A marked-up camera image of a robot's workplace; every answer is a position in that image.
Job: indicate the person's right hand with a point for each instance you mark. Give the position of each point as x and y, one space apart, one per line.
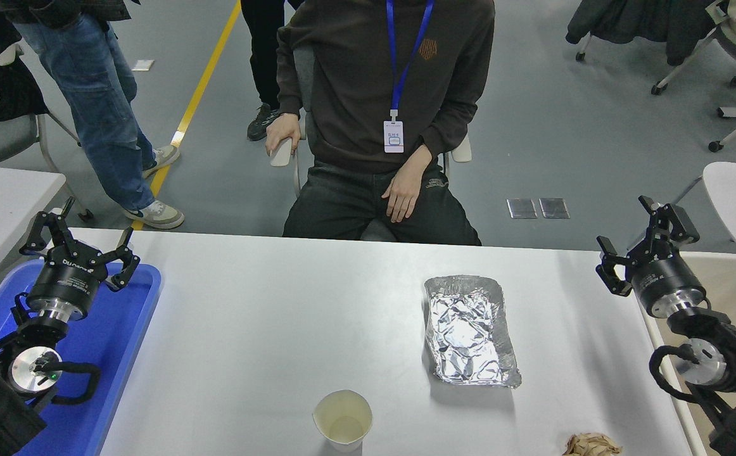
282 133

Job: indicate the dark jacket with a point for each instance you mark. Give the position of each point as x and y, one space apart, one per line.
647 22

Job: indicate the white-legged chair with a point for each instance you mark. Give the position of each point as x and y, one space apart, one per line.
579 57

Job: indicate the person's left hand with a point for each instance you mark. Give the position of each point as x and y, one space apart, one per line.
403 193

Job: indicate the white paper cup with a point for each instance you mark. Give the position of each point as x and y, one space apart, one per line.
342 418

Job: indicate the grey office chair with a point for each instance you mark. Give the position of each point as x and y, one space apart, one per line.
303 82

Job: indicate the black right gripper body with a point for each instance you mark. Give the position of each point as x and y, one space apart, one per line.
662 275

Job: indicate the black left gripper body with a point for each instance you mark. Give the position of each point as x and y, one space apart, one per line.
64 282

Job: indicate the metal floor plate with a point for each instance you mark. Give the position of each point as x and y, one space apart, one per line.
522 208
554 208

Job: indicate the white side table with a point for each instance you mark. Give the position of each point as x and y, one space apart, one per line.
0 202

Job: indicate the foil tray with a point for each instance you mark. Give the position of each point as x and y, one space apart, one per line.
469 329

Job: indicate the blue plastic tray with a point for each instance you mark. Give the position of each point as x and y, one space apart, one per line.
114 354

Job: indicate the black bag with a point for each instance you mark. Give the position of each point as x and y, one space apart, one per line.
0 95

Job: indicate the crumpled tan paper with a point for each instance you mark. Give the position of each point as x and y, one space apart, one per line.
593 445

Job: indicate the person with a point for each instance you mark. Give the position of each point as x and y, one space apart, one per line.
355 76
89 95
263 50

